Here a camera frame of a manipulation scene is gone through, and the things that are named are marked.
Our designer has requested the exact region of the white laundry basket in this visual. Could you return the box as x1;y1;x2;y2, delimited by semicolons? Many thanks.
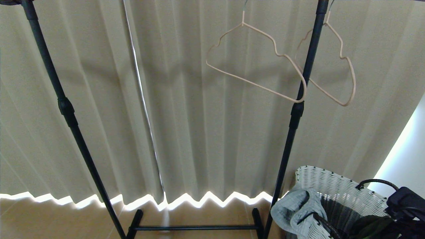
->
286;165;399;239

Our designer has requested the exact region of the beige curtain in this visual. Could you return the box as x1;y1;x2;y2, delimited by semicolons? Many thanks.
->
0;0;425;212

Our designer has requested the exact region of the green printed shirt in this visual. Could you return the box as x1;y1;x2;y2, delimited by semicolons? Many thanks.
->
349;215;399;239

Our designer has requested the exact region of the pink clothes hanger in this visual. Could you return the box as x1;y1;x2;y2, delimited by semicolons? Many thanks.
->
206;0;307;103
295;0;356;107

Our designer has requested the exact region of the pale grey garment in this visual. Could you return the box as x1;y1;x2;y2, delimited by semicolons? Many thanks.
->
271;188;332;239

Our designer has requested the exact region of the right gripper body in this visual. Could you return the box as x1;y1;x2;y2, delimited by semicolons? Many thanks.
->
393;217;425;239

